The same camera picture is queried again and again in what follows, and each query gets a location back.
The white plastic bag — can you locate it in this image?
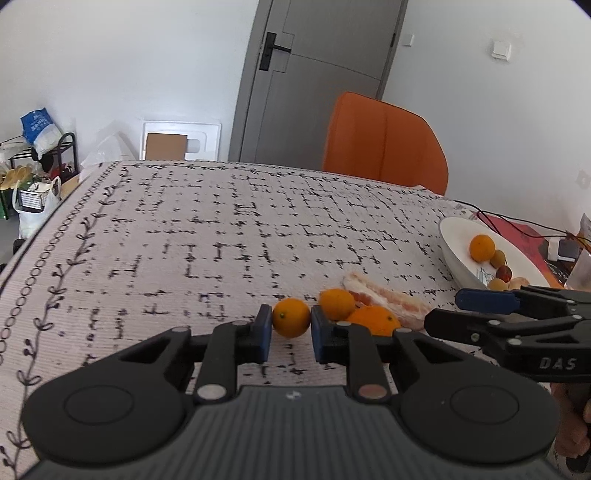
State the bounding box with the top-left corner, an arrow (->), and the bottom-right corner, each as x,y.
12,178 -> 63,241

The white foam board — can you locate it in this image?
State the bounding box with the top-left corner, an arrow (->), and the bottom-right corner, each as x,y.
137,120 -> 222,162

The clear plastic bag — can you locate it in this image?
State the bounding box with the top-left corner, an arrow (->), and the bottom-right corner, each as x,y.
79,133 -> 139,183

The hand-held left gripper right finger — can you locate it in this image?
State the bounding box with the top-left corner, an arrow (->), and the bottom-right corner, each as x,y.
310,305 -> 504,402

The black patterned white tablecloth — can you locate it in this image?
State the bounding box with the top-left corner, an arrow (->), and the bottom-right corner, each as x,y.
0,159 -> 591,480

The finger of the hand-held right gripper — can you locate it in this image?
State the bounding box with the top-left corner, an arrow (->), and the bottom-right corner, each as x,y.
424,308 -> 573,357
455,285 -> 591,320

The brown cardboard piece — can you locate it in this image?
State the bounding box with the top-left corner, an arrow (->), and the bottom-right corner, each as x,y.
145,132 -> 188,161

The person's right hand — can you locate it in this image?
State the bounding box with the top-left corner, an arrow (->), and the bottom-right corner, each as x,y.
551,382 -> 591,469

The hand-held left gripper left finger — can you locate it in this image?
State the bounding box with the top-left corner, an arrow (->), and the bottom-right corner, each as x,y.
83,304 -> 274,403

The grey door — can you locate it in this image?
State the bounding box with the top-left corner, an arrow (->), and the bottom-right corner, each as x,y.
228,0 -> 409,174

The yellow slippers pair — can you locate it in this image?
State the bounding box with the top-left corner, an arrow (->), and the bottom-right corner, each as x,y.
0,167 -> 33,190

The orange chair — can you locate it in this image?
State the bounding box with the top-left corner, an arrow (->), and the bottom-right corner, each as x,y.
322,91 -> 450,197

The white ceramic bowl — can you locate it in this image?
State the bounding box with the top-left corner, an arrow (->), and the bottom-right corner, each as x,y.
438,217 -> 550,292

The blue and white bag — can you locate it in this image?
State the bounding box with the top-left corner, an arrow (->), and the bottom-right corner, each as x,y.
19,107 -> 63,155

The red printed mat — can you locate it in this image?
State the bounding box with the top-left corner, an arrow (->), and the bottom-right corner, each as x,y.
480,217 -> 575,289

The white charger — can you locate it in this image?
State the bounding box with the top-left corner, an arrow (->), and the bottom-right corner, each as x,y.
547,237 -> 580,263

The black door handle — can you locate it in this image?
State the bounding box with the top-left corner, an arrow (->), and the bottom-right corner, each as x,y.
259,31 -> 293,71

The tan paper bag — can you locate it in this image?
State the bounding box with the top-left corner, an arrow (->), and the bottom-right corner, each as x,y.
60,173 -> 83,199

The black cable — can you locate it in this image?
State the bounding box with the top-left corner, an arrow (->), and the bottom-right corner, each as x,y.
455,199 -> 583,241

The large orange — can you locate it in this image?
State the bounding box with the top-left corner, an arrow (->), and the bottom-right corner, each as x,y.
346,305 -> 402,337
469,234 -> 496,264

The black shoe rack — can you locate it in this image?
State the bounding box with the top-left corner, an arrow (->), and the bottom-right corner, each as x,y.
0,132 -> 79,185

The small orange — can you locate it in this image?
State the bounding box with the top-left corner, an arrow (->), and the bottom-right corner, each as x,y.
272,298 -> 311,339
320,288 -> 357,321

